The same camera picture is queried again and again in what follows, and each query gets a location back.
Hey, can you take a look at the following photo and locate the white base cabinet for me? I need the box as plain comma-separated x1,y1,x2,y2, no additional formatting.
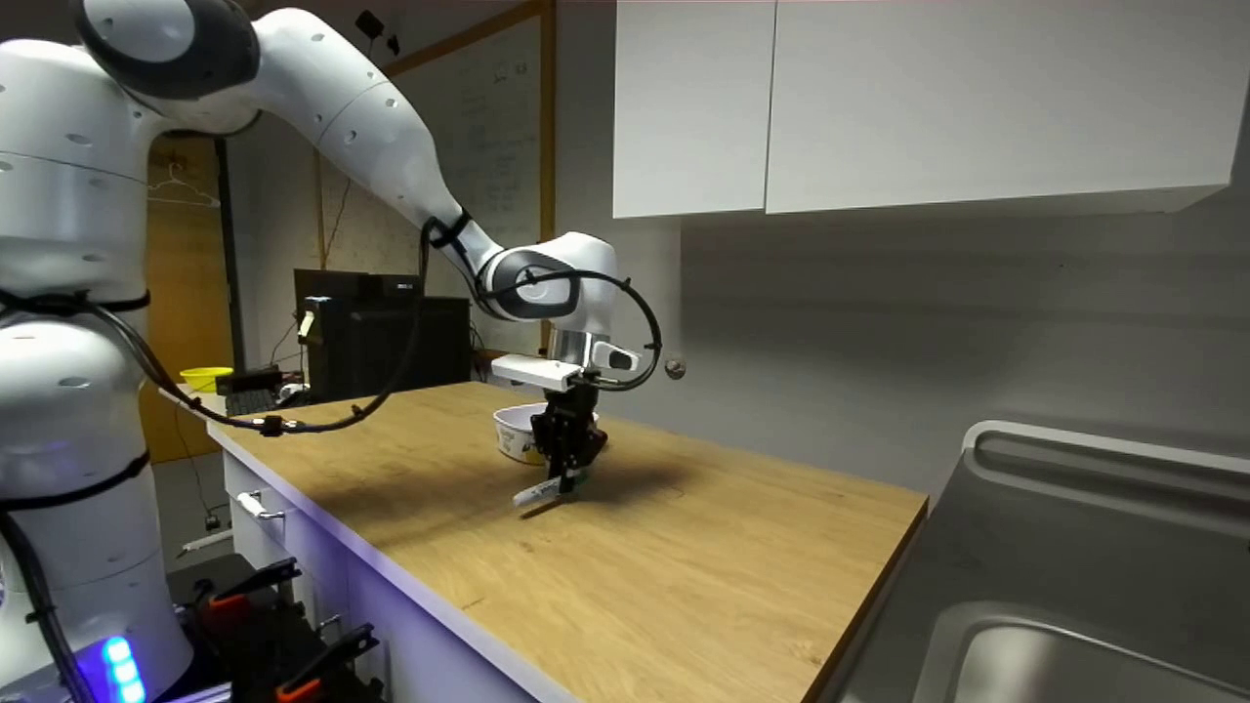
213,434,579,703

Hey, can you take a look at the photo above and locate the stainless steel sink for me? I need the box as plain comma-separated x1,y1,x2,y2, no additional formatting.
817,415,1250,703

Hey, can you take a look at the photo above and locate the white bowl with print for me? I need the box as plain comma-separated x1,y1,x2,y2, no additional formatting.
489,398,555,469

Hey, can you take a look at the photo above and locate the silver drawer handle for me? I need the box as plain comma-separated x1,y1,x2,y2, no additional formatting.
230,484,286,527

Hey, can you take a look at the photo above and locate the flat black device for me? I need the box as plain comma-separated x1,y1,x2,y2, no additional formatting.
213,367,318,417

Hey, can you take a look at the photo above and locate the black red clamp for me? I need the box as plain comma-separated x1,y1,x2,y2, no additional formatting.
263,620,392,703
193,553,314,637

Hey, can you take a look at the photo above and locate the wood framed whiteboard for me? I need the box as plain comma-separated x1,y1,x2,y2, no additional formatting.
382,0,563,253

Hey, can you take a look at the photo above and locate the black coffee machine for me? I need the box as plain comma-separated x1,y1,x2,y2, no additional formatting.
289,265,476,400

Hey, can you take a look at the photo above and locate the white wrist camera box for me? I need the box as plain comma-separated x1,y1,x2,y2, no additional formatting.
489,350,585,394

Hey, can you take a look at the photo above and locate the yellow container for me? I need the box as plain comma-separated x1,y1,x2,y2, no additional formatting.
177,361,237,398

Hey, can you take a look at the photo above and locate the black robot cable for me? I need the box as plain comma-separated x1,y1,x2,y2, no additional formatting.
0,212,663,442

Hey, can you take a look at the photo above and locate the wide white cabinet door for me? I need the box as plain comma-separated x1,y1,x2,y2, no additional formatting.
762,0,1250,218

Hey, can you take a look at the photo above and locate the narrow white cabinet door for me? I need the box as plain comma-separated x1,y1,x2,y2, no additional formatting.
608,0,780,222

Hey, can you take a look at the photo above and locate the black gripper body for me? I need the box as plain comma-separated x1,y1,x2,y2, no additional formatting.
529,381,614,456

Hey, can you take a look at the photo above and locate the wooden door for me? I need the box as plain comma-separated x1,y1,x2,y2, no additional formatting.
137,130,244,469

